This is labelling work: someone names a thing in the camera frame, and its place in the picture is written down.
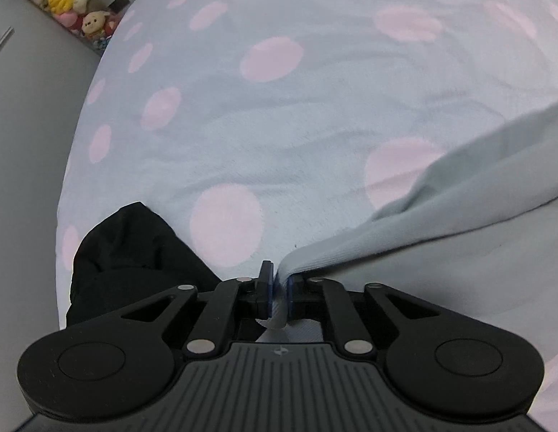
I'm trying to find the row of plush toys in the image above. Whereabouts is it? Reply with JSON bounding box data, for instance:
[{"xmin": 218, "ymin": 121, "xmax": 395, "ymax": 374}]
[{"xmin": 15, "ymin": 0, "xmax": 123, "ymax": 40}]

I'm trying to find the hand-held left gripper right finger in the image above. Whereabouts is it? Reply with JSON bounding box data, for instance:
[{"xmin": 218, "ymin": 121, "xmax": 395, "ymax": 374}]
[{"xmin": 287, "ymin": 275, "xmax": 442, "ymax": 359}]

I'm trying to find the pink polka dot blanket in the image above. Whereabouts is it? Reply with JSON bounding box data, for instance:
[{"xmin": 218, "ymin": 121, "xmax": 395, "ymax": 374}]
[{"xmin": 56, "ymin": 0, "xmax": 558, "ymax": 432}]

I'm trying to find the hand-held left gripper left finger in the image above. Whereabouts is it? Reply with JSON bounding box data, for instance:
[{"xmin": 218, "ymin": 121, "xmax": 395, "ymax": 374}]
[{"xmin": 121, "ymin": 260, "xmax": 277, "ymax": 359}]

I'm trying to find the light grey-blue garment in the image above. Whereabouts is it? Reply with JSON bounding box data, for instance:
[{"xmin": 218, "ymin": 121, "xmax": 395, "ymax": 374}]
[{"xmin": 255, "ymin": 99, "xmax": 558, "ymax": 372}]

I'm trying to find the black cloth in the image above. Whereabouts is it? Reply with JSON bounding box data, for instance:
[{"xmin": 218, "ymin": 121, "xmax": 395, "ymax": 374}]
[{"xmin": 65, "ymin": 202, "xmax": 222, "ymax": 327}]

